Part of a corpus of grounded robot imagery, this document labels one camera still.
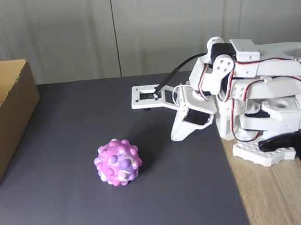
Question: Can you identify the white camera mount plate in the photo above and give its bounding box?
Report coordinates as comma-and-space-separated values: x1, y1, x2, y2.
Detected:
130, 82, 186, 114

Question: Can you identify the black camera cable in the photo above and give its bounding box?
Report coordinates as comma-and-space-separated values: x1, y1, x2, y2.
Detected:
150, 52, 212, 97

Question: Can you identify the brown cardboard box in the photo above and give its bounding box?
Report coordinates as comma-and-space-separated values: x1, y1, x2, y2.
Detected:
0, 57, 48, 200

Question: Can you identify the dark grey table mat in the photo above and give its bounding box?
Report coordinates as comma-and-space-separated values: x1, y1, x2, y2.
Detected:
0, 68, 251, 225

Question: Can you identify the pink purple knobbly ball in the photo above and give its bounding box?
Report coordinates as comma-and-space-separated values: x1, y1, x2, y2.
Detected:
92, 136, 145, 188

